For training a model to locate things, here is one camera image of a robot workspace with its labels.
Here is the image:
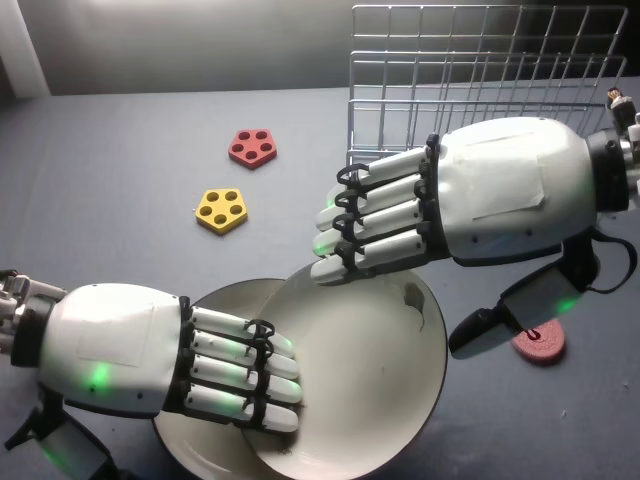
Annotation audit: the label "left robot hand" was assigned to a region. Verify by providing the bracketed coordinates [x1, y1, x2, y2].
[2, 282, 304, 480]

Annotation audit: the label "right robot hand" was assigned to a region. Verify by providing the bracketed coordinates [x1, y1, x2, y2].
[309, 117, 601, 361]

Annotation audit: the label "white plate two ginkgo leaves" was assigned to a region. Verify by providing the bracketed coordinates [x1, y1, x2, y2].
[239, 264, 449, 479]

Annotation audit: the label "white bowl with black rim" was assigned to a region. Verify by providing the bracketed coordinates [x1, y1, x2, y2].
[152, 278, 311, 480]

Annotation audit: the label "grey table cloth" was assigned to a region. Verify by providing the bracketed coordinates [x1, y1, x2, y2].
[0, 84, 640, 480]

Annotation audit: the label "yellow pentagon block with holes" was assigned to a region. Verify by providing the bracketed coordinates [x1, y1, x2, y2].
[193, 188, 249, 237]

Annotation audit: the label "pink round sandwich cookie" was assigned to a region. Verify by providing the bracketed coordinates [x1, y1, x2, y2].
[512, 319, 566, 366]

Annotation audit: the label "red pentagon block with holes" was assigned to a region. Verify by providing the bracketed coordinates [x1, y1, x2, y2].
[227, 128, 278, 172]

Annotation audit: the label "silver wire dish rack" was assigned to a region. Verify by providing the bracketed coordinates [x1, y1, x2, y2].
[346, 4, 630, 169]

